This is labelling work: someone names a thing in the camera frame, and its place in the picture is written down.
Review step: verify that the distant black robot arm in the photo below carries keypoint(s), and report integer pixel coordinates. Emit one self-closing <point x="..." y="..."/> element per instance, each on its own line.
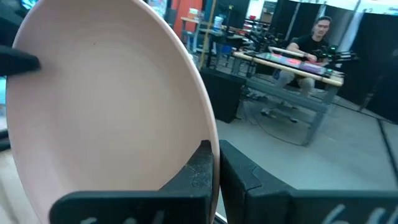
<point x="337" y="54"/>
<point x="264" y="39"/>

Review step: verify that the black floor box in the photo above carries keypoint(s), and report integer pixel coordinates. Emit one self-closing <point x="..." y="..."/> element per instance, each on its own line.
<point x="222" y="93"/>

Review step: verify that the large peach plate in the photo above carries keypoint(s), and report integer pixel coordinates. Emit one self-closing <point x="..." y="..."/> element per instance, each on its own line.
<point x="109" y="102"/>

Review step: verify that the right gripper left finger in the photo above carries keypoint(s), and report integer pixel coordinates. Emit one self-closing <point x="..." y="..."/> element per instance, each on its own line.
<point x="186" y="202"/>

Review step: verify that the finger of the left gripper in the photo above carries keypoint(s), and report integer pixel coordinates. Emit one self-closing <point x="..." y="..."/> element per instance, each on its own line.
<point x="18" y="60"/>

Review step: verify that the yellow pole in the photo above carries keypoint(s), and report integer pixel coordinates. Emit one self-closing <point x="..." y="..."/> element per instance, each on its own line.
<point x="207" y="34"/>

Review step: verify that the black partition curtain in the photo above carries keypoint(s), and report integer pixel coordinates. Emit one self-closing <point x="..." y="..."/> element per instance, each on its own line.
<point x="304" y="12"/>
<point x="373" y="46"/>

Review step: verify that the white container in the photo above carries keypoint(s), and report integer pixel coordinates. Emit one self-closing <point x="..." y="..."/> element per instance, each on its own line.
<point x="218" y="23"/>

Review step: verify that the person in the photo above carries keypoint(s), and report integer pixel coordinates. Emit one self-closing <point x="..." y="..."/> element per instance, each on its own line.
<point x="311" y="46"/>

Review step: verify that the red partition panel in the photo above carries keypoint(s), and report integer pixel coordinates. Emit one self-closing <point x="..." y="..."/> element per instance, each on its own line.
<point x="186" y="12"/>

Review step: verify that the wooden-edged workbench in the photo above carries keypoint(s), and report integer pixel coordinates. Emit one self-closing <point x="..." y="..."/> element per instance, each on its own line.
<point x="280" y="66"/>

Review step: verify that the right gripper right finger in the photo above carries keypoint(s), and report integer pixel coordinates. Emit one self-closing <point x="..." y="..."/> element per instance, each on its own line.
<point x="264" y="202"/>

